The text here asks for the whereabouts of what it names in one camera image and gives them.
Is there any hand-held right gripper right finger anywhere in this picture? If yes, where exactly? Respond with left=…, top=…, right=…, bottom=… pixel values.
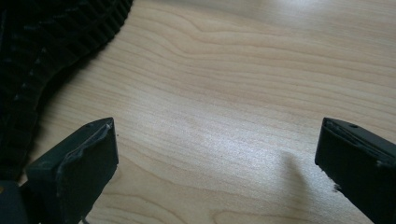
left=314, top=117, right=396, bottom=224

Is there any black ribbed knit cloth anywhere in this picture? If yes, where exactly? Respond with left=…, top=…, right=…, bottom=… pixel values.
left=0, top=0, right=134, bottom=181

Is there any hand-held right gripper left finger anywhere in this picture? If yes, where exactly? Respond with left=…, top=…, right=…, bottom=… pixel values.
left=25, top=117, right=120, bottom=224

